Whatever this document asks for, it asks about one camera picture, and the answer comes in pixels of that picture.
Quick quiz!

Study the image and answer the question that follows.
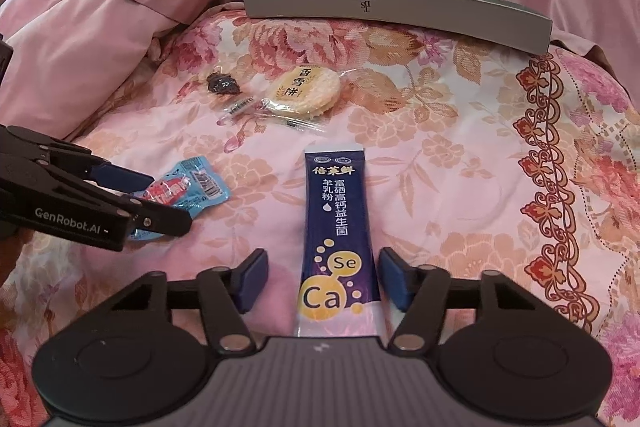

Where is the light blue snack packet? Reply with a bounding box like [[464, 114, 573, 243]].
[[128, 156, 231, 242]]

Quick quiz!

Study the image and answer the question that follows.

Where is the dark blue milk powder sachet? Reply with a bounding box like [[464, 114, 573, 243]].
[[296, 144, 385, 337]]

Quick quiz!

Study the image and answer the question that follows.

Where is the dark dried fruit snack packet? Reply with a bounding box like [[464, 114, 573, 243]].
[[206, 72, 241, 95]]

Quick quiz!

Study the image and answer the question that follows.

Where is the floral pink bedspread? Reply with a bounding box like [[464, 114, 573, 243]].
[[1, 11, 639, 426]]

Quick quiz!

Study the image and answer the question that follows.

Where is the round rice cracker packet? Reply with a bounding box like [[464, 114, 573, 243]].
[[217, 64, 355, 128]]

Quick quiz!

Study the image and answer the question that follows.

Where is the grey shallow snack box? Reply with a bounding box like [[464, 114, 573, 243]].
[[243, 0, 552, 55]]

